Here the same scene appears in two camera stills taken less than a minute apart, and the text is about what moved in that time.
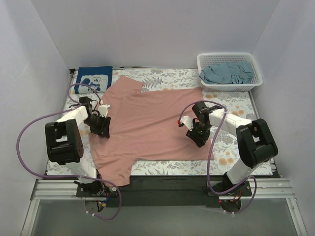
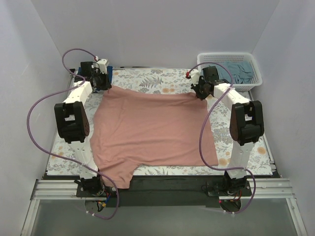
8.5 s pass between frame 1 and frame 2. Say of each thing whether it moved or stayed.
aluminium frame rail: stayed
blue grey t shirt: stayed
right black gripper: moved
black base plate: stayed
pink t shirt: stayed
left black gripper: moved
